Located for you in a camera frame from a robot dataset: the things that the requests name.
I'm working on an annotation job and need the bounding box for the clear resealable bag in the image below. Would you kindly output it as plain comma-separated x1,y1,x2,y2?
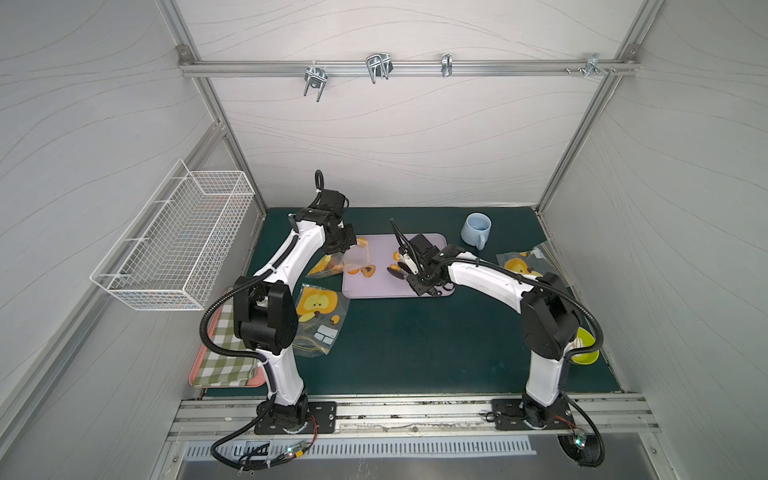
496,240,573,287

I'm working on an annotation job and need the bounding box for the resealable bag table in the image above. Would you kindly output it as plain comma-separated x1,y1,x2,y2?
308,237,373,279

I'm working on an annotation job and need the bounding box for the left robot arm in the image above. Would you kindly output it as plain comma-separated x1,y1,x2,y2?
199,170,356,473

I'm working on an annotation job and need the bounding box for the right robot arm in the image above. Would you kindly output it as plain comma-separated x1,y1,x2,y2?
393,227,606,468

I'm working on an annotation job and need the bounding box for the resealable bag with duck print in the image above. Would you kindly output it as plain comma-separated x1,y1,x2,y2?
292,284,351,358

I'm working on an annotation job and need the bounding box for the brown heart cookie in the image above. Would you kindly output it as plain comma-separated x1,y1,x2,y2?
361,265,376,278

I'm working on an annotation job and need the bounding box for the lilac plastic tray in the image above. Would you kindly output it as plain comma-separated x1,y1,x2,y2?
342,234,417,299

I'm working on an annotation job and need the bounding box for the light blue ceramic mug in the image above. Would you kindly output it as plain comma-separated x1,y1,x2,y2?
460,212,492,250

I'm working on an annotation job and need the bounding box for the metal hook clamp left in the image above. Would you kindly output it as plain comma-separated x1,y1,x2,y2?
303,65,328,103

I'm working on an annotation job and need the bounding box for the metal hook clamp middle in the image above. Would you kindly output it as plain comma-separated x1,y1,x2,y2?
365,52,393,84

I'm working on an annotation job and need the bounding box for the green bowl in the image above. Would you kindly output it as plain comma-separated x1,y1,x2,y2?
569,326,601,366

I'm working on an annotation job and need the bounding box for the pink tray with checked cloth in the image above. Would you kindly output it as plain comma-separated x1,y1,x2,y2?
188,299,266,389

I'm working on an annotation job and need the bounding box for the metal hook clamp small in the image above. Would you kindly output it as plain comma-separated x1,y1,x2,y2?
441,53,453,78

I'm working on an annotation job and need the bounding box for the metal hook clamp right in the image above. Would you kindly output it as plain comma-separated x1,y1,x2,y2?
563,53,618,78

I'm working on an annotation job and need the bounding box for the white wire basket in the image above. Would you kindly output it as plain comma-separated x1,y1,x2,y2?
90,159,254,311

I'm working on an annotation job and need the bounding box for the aluminium cross rail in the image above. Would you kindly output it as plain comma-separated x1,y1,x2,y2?
180,57,641,78

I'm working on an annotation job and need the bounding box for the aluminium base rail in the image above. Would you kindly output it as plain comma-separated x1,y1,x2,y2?
169,393,661,440

